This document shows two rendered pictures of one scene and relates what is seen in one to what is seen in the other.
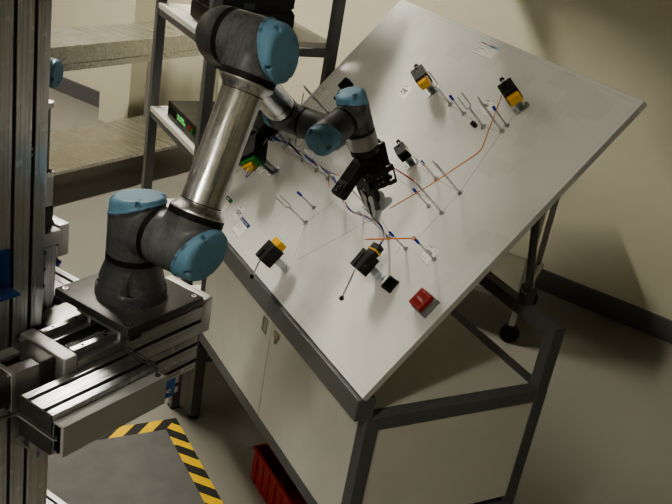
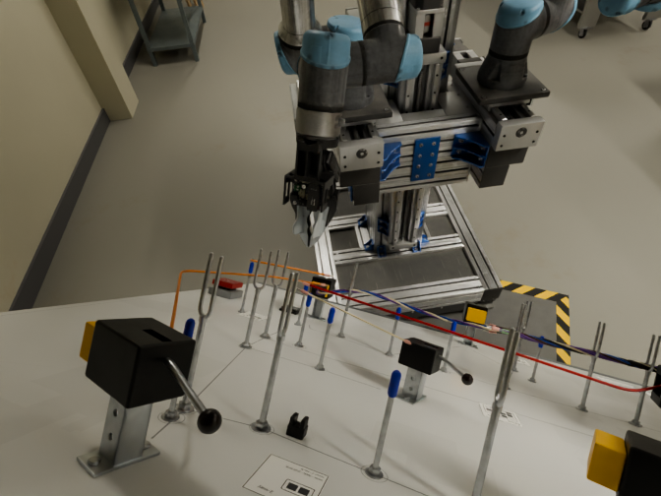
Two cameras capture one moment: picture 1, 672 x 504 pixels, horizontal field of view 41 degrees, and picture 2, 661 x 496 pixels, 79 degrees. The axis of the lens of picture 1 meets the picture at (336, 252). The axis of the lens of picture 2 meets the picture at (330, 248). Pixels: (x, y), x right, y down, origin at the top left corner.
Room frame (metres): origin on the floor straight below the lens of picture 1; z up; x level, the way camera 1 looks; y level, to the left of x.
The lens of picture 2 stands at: (2.63, -0.35, 1.82)
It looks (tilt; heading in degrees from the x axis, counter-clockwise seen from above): 49 degrees down; 145
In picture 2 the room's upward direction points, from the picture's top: 5 degrees counter-clockwise
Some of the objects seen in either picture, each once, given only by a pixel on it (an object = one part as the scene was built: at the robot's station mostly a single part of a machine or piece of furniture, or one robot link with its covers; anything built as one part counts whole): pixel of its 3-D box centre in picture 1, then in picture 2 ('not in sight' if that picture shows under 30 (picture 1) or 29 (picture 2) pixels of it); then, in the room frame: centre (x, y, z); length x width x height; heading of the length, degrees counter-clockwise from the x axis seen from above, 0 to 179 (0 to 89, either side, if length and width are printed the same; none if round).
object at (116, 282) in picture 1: (132, 271); (349, 83); (1.70, 0.42, 1.21); 0.15 x 0.15 x 0.10
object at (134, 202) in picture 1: (138, 222); (346, 43); (1.70, 0.41, 1.33); 0.13 x 0.12 x 0.14; 59
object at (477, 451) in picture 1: (350, 352); not in sight; (2.59, -0.11, 0.60); 1.17 x 0.58 x 0.40; 32
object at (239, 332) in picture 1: (235, 320); not in sight; (2.66, 0.29, 0.60); 0.55 x 0.02 x 0.39; 32
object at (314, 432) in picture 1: (304, 413); not in sight; (2.19, 0.01, 0.60); 0.55 x 0.03 x 0.39; 32
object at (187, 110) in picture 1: (223, 123); not in sight; (3.24, 0.50, 1.09); 0.35 x 0.33 x 0.07; 32
